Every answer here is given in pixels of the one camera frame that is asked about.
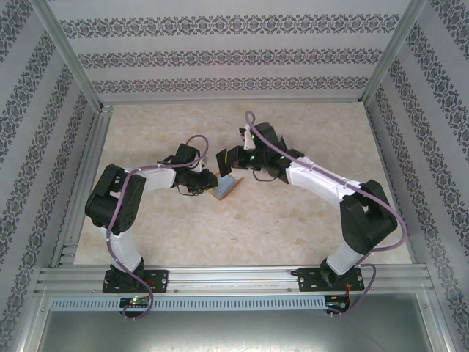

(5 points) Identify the grey slotted cable duct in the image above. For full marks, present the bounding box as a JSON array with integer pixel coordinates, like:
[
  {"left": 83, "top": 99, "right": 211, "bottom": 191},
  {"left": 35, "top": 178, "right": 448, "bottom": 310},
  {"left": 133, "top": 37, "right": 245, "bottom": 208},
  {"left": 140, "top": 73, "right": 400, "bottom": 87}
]
[{"left": 49, "top": 296, "right": 327, "bottom": 309}]

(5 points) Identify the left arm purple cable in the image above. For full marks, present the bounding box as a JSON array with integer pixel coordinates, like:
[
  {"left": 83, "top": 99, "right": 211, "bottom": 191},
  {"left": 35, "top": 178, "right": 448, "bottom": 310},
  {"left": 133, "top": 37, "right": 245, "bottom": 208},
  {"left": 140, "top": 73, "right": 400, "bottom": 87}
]
[{"left": 105, "top": 134, "right": 212, "bottom": 323}]

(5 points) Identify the aluminium side rail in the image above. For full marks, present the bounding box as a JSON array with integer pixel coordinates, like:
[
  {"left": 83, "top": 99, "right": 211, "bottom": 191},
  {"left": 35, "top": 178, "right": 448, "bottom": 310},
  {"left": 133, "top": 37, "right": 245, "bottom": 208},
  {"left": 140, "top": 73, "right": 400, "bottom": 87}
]
[
  {"left": 51, "top": 104, "right": 114, "bottom": 267},
  {"left": 361, "top": 102, "right": 440, "bottom": 283}
]

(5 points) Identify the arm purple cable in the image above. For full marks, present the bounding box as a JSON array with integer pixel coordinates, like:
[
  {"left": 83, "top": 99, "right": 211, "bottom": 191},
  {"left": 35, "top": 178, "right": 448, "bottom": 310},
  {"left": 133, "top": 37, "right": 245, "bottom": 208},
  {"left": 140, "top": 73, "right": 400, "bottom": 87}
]
[
  {"left": 105, "top": 134, "right": 212, "bottom": 323},
  {"left": 243, "top": 110, "right": 408, "bottom": 320}
]

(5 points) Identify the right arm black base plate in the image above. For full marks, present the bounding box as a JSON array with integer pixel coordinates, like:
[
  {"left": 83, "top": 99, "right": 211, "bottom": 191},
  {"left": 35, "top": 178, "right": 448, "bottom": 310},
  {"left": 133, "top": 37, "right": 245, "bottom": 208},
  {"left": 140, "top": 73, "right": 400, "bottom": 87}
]
[{"left": 291, "top": 267, "right": 366, "bottom": 293}]

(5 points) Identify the right aluminium frame post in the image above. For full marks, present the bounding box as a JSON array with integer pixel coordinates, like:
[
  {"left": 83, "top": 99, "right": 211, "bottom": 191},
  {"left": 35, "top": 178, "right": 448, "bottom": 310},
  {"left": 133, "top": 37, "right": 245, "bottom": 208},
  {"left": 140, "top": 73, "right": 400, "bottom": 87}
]
[{"left": 361, "top": 0, "right": 443, "bottom": 107}]

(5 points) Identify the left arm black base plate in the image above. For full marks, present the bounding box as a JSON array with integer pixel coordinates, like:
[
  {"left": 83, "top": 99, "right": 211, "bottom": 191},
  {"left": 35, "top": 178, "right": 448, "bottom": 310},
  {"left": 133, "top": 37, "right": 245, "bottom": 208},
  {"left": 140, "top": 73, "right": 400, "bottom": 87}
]
[{"left": 102, "top": 269, "right": 170, "bottom": 294}]

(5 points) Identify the aluminium frame post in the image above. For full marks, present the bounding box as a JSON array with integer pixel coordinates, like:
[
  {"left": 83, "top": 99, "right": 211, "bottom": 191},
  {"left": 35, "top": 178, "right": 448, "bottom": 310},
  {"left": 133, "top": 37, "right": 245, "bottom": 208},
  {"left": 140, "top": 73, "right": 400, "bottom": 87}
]
[
  {"left": 361, "top": 0, "right": 443, "bottom": 107},
  {"left": 31, "top": 0, "right": 114, "bottom": 113}
]

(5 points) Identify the grey metal sheet panel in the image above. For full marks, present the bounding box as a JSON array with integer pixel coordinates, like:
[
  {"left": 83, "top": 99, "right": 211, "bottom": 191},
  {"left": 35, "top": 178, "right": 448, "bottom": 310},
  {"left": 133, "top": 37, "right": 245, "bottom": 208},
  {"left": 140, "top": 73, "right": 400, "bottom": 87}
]
[{"left": 21, "top": 291, "right": 455, "bottom": 352}]

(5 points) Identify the aluminium mounting rail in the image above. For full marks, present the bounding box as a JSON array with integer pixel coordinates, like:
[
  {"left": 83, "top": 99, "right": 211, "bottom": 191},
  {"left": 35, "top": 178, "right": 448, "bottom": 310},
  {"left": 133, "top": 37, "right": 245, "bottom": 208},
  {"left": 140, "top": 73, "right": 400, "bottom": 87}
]
[{"left": 34, "top": 265, "right": 437, "bottom": 294}]

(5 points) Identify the right arm thin black wire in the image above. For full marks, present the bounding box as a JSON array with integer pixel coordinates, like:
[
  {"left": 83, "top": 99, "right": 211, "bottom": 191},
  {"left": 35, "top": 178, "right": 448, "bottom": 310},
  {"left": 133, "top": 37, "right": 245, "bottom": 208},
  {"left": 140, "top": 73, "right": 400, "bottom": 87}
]
[{"left": 251, "top": 169, "right": 279, "bottom": 183}]

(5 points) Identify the right aluminium side rail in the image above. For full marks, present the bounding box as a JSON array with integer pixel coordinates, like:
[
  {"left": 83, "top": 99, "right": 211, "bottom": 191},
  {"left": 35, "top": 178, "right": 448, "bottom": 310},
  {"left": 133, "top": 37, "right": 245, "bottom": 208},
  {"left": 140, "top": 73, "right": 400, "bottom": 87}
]
[{"left": 361, "top": 102, "right": 440, "bottom": 283}]

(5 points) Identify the blue grey credit card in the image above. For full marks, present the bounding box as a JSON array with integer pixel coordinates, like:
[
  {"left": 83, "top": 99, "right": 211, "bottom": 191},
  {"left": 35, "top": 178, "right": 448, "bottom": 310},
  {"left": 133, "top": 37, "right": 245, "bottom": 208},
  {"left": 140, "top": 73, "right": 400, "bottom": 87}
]
[{"left": 214, "top": 176, "right": 239, "bottom": 199}]

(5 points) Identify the left aluminium side rail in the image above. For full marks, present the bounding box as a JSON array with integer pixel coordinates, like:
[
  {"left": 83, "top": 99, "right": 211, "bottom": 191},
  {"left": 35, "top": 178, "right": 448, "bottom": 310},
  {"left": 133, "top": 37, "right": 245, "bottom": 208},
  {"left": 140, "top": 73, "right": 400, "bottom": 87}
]
[{"left": 51, "top": 104, "right": 114, "bottom": 267}]

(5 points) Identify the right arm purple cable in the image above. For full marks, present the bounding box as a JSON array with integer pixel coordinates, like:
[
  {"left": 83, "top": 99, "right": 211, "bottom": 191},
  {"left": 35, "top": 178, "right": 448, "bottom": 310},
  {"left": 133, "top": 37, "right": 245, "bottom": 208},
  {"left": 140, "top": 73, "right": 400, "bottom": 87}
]
[{"left": 243, "top": 110, "right": 408, "bottom": 320}]

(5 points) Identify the left aluminium frame post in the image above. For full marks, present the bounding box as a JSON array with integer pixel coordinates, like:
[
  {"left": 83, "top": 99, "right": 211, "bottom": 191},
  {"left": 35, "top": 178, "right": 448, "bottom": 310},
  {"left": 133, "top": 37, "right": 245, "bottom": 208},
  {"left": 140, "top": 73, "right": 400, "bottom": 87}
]
[{"left": 31, "top": 0, "right": 114, "bottom": 113}]

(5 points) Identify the orange card holder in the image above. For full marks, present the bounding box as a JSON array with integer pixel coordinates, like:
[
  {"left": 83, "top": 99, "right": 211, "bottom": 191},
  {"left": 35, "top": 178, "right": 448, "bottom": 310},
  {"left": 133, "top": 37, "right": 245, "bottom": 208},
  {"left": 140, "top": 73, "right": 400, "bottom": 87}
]
[{"left": 209, "top": 174, "right": 245, "bottom": 202}]

